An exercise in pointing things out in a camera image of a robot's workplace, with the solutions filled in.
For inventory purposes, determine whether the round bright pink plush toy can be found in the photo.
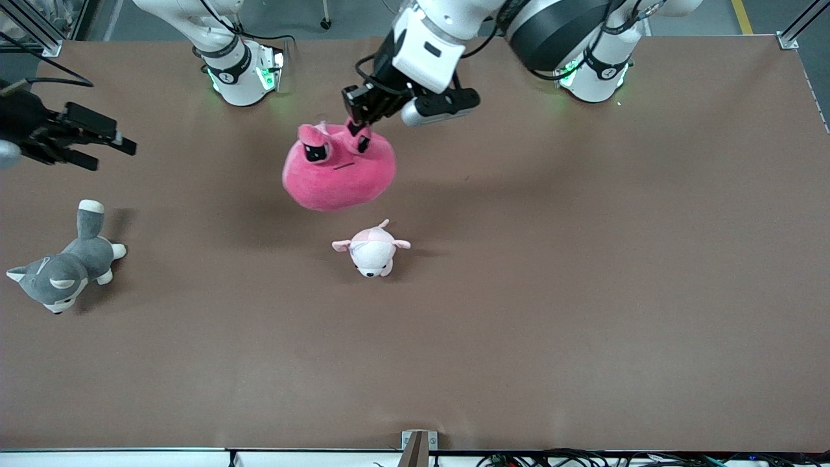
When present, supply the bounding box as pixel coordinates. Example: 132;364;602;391
282;122;397;212

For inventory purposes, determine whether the grey husky plush toy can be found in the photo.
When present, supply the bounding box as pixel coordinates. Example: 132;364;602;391
6;199;128;315

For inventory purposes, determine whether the pale pink pig plush toy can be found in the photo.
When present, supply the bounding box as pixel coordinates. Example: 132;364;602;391
332;219;412;278

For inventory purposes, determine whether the brown table cover sheet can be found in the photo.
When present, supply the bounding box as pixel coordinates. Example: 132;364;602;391
0;34;830;453

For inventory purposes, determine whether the yellow floor tape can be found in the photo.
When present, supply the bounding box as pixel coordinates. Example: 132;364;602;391
731;0;755;36

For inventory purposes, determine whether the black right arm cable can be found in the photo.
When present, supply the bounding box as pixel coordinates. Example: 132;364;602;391
0;31;95;89

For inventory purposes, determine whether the aluminium frame post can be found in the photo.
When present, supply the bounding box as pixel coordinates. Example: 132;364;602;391
777;0;830;51
0;0;64;58

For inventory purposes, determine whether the white table edge rail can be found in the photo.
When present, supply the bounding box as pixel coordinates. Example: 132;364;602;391
0;446;480;467

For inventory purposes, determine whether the metal table edge bracket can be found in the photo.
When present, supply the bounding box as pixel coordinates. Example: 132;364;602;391
397;430;439;467

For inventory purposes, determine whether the tangled black cable bundle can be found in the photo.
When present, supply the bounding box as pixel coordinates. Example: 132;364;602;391
477;448;830;467

